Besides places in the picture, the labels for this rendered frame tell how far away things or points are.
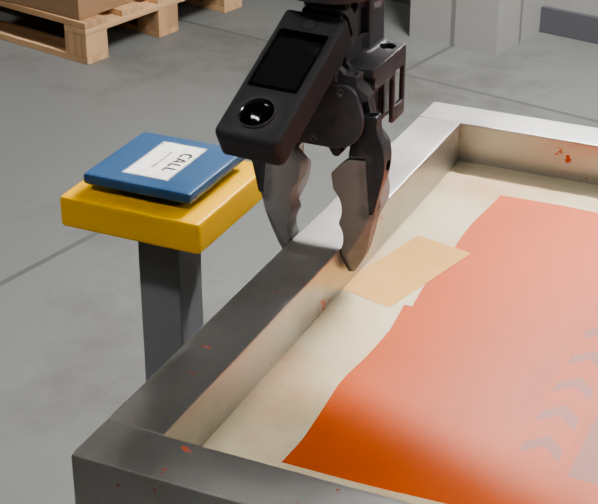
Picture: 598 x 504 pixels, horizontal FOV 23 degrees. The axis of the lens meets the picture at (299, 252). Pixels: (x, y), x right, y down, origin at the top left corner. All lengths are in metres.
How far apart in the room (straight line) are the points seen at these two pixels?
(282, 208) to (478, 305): 0.15
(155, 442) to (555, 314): 0.33
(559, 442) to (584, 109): 3.15
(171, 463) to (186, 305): 0.46
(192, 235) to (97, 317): 1.81
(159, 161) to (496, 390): 0.40
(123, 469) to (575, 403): 0.29
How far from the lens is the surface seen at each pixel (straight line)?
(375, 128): 0.97
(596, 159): 1.22
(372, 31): 1.01
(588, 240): 1.13
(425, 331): 0.99
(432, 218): 1.15
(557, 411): 0.92
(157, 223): 1.16
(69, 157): 3.68
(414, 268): 1.07
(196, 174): 1.19
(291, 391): 0.93
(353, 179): 0.99
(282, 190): 1.02
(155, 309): 1.26
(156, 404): 0.85
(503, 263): 1.09
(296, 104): 0.92
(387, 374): 0.94
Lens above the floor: 1.46
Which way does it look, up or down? 27 degrees down
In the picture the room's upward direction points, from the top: straight up
